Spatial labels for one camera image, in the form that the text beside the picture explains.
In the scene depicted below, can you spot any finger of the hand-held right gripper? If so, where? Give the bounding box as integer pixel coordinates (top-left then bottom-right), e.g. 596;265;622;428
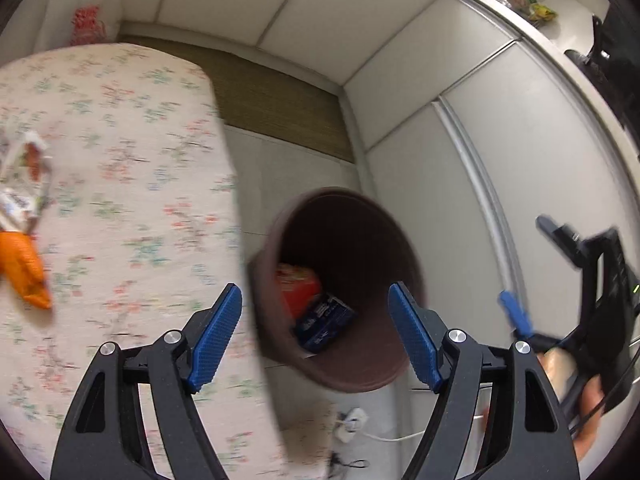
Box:
498;290;568;356
536;215;588;263

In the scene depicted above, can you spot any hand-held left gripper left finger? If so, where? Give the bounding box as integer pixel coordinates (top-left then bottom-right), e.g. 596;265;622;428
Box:
49;282;243;480

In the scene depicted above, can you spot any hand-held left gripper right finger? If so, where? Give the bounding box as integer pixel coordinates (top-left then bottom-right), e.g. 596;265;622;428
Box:
388;281;581;480

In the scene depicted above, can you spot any blue milk carton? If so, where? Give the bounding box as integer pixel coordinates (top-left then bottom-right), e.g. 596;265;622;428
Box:
292;292;358;353

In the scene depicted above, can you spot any red instant noodle cup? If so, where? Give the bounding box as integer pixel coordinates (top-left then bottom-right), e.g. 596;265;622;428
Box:
275;262;323;321

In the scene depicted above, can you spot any brown plastic bin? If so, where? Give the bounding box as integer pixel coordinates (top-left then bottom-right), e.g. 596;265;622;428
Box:
247;187;428;393

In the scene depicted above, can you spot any person's right hand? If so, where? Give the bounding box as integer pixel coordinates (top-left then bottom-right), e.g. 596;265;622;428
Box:
537;347;608;461

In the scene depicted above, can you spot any white power strip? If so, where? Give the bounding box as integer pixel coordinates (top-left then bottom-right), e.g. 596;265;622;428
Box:
334;407;368;443

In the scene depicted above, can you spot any white kitchen cabinet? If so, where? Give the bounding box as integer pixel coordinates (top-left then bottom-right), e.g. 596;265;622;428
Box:
117;0;640;341

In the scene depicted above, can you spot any floral tablecloth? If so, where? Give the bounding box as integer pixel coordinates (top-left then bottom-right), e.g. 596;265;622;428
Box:
0;42;296;480

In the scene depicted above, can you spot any black pan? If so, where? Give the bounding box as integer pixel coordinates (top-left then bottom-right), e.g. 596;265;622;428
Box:
565;15;640;141

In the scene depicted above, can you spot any yellow snack packet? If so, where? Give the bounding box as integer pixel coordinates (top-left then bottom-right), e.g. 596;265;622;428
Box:
0;230;53;309

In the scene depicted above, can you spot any brown floor mat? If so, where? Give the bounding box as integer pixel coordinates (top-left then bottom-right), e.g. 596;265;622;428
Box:
117;35;356;163

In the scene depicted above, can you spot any small white sauce sachet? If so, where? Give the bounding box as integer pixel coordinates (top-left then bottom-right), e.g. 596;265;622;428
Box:
0;130;53;187

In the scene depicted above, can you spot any white plastic shopping bag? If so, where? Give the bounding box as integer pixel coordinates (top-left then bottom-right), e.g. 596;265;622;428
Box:
35;0;123;53

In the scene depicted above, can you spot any white power cable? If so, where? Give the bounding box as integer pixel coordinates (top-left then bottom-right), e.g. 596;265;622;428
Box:
360;430;431;445

